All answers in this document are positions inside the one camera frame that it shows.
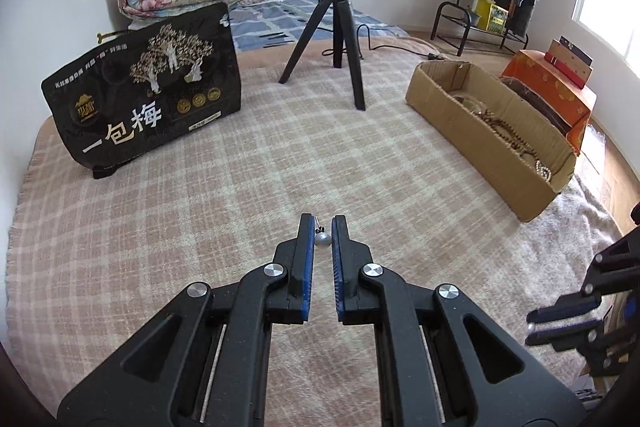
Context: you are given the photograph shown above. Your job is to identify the brown cardboard box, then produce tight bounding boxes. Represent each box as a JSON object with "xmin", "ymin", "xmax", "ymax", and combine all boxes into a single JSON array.
[{"xmin": 406, "ymin": 61, "xmax": 576, "ymax": 222}]

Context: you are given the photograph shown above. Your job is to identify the black snack bag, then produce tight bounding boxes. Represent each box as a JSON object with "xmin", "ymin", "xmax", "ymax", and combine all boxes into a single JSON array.
[{"xmin": 41, "ymin": 3, "xmax": 242, "ymax": 179}]

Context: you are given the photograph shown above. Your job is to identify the black tripod stand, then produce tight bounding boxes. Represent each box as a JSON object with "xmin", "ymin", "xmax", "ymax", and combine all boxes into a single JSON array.
[{"xmin": 279, "ymin": 0, "xmax": 366, "ymax": 110}]

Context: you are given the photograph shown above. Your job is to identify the yellow box on rack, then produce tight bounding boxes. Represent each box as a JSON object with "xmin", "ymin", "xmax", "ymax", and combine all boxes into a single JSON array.
[{"xmin": 475, "ymin": 0, "xmax": 509, "ymax": 35}]

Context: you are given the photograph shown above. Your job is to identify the orange cloth covered box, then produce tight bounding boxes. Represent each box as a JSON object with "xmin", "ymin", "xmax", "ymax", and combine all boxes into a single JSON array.
[{"xmin": 502, "ymin": 49, "xmax": 597, "ymax": 155}]

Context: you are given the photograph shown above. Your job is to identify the black light cable with switch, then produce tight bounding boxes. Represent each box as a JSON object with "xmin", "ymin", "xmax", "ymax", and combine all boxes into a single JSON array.
[{"xmin": 314, "ymin": 0, "xmax": 449, "ymax": 63}]

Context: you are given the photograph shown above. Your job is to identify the brown wooden bead necklace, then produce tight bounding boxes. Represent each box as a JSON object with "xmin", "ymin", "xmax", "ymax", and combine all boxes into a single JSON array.
[{"xmin": 479, "ymin": 108, "xmax": 539, "ymax": 163}]

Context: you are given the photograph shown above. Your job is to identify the books on orange box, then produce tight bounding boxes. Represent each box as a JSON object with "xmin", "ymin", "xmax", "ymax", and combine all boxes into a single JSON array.
[{"xmin": 544, "ymin": 37, "xmax": 592, "ymax": 89}]

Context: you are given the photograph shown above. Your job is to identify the white pearl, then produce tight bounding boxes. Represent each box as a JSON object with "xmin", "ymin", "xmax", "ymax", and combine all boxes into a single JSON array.
[{"xmin": 314, "ymin": 228, "xmax": 332, "ymax": 248}]

